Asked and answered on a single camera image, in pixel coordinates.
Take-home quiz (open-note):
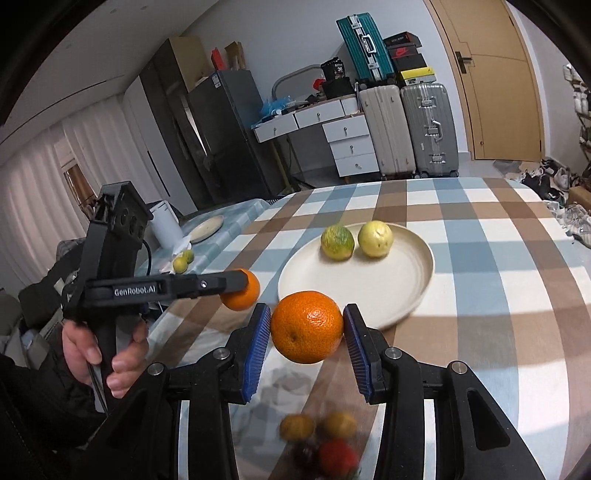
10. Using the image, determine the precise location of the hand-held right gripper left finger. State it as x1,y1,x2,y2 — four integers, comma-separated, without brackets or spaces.
76,302,273,480

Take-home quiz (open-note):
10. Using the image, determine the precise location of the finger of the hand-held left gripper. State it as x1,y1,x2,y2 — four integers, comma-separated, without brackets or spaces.
167,270,250,302

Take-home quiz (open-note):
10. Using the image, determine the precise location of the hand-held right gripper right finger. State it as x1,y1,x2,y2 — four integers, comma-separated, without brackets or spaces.
342,304,548,480

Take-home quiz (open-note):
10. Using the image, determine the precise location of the small orange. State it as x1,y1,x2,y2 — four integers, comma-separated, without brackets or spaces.
220,269,260,311

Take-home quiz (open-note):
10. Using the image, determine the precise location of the large orange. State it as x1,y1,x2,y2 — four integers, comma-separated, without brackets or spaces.
270,291,345,365

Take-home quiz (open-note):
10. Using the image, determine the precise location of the cream round plate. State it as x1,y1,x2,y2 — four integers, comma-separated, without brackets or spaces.
277,222,435,330

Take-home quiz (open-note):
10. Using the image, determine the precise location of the brown longan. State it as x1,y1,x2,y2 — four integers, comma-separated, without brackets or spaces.
279,414,317,442
321,411,358,439

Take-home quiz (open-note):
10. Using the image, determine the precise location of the red cherry tomato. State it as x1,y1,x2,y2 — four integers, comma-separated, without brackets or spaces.
318,439,360,478

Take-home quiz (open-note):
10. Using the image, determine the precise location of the person's left forearm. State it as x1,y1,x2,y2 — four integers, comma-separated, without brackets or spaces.
0,353,107,480

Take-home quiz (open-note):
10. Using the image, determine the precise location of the person's left hand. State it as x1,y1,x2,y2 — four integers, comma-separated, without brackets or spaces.
62,318,151,400

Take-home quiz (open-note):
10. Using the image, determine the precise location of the small cream plate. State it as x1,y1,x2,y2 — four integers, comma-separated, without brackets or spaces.
189,216,225,244

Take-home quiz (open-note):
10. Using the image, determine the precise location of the white cylindrical container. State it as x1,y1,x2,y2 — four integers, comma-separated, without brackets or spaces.
150,202,183,250

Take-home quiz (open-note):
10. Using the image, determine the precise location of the pale blue patterned cloth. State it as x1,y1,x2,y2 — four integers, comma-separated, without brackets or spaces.
148,198,278,324

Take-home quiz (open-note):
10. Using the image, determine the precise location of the dark cloth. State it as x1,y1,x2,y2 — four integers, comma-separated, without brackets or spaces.
18,265,88,324

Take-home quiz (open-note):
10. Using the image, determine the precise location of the white curtain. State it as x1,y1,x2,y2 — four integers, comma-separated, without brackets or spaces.
0,76,158,296

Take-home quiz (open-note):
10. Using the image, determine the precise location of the green yellow wrinkled citrus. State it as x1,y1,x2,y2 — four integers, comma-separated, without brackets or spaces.
321,224,356,263

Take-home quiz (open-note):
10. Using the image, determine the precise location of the dark red cherry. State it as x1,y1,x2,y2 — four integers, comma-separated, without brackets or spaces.
292,442,320,468

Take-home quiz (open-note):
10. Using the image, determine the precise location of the yellow green guava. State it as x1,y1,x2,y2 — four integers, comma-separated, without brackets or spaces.
358,220,394,258

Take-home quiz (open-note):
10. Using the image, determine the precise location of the tall dark wardrobe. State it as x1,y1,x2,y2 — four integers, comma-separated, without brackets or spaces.
139,37,213,217

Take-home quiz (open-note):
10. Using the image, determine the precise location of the dark grey fridge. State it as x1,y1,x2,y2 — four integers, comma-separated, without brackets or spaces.
185,69,287,210

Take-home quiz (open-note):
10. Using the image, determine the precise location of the blue plastic bag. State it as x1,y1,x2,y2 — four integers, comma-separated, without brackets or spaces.
263,95,294,121

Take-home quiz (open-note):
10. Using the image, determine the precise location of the white desk with drawers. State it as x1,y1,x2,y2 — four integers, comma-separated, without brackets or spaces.
253,95,380,178

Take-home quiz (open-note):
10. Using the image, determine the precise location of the cream suitcase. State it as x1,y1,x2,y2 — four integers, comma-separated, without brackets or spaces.
358,84,416,181

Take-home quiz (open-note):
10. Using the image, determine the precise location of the grey curved chair back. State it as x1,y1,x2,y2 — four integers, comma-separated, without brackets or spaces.
271,65,324,107

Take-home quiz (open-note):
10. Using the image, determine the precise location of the small cardboard box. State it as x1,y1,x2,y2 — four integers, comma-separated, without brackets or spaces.
225,41,246,71

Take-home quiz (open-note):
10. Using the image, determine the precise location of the silver suitcase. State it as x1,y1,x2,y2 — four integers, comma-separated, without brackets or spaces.
400,83,460,179

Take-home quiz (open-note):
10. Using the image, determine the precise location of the pile of shoes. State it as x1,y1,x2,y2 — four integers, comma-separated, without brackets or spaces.
494,157,591,245

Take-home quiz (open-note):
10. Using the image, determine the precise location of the teal suitcase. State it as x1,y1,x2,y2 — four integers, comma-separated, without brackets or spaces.
336,15,397,84

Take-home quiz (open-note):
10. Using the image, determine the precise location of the yellow black box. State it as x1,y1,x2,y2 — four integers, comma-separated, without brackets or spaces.
398,65,437,86

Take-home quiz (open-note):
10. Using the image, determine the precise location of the plain black box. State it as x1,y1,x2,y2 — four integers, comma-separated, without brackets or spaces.
392,53,426,73

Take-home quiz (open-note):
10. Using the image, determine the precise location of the wooden door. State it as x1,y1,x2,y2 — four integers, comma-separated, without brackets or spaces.
425,0,546,162

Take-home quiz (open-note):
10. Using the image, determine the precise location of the wooden shoe rack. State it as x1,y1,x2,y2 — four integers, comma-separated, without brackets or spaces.
562,65,591,185

